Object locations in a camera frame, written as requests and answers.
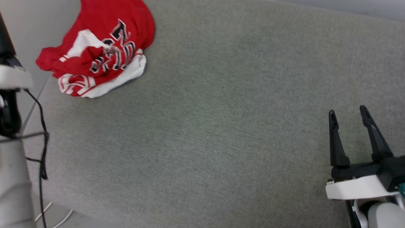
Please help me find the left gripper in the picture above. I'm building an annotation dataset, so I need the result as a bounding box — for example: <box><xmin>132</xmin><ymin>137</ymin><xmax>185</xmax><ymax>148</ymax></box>
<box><xmin>0</xmin><ymin>13</ymin><xmax>34</xmax><ymax>91</ymax></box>

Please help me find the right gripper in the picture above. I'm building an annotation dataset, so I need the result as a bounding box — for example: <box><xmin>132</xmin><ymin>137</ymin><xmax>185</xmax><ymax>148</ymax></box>
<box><xmin>326</xmin><ymin>105</ymin><xmax>405</xmax><ymax>200</ymax></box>

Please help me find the red and white jersey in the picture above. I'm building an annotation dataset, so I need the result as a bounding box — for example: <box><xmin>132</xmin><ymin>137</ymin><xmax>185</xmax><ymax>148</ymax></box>
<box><xmin>35</xmin><ymin>0</ymin><xmax>155</xmax><ymax>98</ymax></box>

